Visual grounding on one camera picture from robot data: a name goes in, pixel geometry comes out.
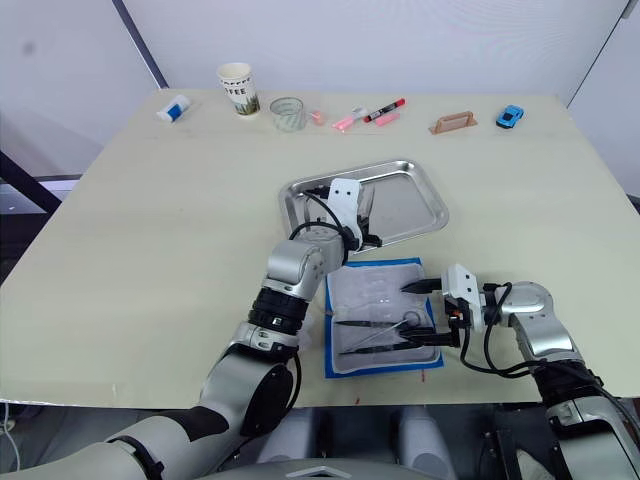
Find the dark diagonal wall strip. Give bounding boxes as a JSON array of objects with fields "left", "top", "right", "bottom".
[{"left": 110, "top": 0, "right": 170, "bottom": 90}]

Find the white and blue tube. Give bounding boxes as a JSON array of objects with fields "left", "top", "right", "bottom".
[{"left": 156, "top": 94, "right": 192, "bottom": 125}]

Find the steel scalpel handle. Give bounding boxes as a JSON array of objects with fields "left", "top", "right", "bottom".
[{"left": 338, "top": 342, "right": 410, "bottom": 357}]

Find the clear glass beaker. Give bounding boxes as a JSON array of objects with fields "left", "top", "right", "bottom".
[{"left": 269, "top": 97, "right": 307, "bottom": 133}]

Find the white cable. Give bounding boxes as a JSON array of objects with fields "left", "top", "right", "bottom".
[{"left": 0, "top": 399, "right": 22, "bottom": 474}]

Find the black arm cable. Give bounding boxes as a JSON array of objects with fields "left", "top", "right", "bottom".
[
  {"left": 288, "top": 187, "right": 359, "bottom": 251},
  {"left": 458, "top": 281, "right": 546, "bottom": 377}
]

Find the blue surgical instrument pack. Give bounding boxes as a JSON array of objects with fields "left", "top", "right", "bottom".
[{"left": 323, "top": 257, "right": 445, "bottom": 380}]

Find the red marker pen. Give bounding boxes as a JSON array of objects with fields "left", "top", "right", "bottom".
[{"left": 363, "top": 98, "right": 407, "bottom": 124}]

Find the grey rounded shape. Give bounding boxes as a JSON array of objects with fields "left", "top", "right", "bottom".
[
  {"left": 258, "top": 407, "right": 324, "bottom": 466},
  {"left": 398, "top": 404, "right": 454, "bottom": 480}
]

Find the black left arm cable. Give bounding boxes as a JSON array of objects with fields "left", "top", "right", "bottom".
[{"left": 288, "top": 187, "right": 359, "bottom": 251}]

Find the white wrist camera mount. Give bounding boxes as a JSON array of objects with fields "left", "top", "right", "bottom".
[
  {"left": 442, "top": 263, "right": 487, "bottom": 334},
  {"left": 325, "top": 177, "right": 364, "bottom": 241}
]

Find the blue toy car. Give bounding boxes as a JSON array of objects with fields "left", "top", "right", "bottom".
[{"left": 495, "top": 104, "right": 526, "bottom": 130}]

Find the metal tray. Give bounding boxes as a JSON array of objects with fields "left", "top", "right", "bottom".
[{"left": 278, "top": 159, "right": 450, "bottom": 251}]

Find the grey robot torso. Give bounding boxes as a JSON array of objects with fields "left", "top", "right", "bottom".
[{"left": 199, "top": 457, "right": 416, "bottom": 480}]

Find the black slanted beam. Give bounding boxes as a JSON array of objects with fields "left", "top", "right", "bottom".
[{"left": 0, "top": 149, "right": 64, "bottom": 214}]

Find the black metal frame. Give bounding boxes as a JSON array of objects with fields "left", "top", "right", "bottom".
[{"left": 479, "top": 403, "right": 569, "bottom": 480}]

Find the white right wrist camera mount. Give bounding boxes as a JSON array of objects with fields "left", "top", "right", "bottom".
[{"left": 442, "top": 263, "right": 487, "bottom": 334}]

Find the tan plastic holder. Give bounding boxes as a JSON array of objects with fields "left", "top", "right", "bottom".
[{"left": 428, "top": 110, "right": 479, "bottom": 136}]

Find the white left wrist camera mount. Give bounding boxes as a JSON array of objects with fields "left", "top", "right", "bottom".
[{"left": 325, "top": 177, "right": 364, "bottom": 241}]

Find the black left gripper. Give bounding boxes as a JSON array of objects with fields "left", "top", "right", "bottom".
[{"left": 354, "top": 181, "right": 385, "bottom": 250}]

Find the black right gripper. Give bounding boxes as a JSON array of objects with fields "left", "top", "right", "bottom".
[{"left": 398, "top": 279, "right": 474, "bottom": 349}]

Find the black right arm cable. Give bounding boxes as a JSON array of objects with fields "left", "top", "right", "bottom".
[{"left": 458, "top": 281, "right": 546, "bottom": 377}]

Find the printed paper coffee cup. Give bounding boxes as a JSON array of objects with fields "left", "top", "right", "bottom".
[{"left": 216, "top": 62, "right": 261, "bottom": 120}]

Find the thin steel probe with loop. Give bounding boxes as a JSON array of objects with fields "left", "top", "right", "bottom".
[{"left": 349, "top": 320, "right": 407, "bottom": 350}]

